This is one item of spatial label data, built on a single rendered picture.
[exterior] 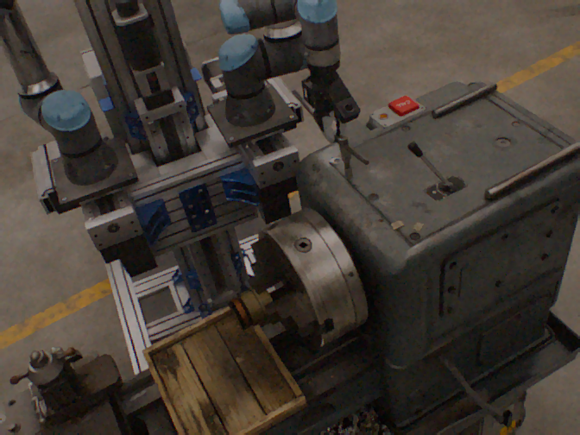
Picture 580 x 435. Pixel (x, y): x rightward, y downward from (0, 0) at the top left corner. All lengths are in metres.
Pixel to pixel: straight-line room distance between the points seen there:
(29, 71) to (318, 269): 0.95
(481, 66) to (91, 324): 2.75
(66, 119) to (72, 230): 1.88
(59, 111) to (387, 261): 0.94
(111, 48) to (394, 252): 1.00
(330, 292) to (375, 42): 3.28
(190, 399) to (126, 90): 0.91
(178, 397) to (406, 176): 0.78
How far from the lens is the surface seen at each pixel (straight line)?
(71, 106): 1.79
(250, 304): 1.48
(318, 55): 1.36
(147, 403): 1.72
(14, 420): 1.79
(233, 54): 1.81
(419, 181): 1.51
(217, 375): 1.68
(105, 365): 1.62
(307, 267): 1.40
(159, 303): 2.78
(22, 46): 1.83
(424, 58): 4.34
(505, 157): 1.59
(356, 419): 1.89
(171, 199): 1.98
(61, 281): 3.36
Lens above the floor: 2.27
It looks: 44 degrees down
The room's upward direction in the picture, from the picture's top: 11 degrees counter-clockwise
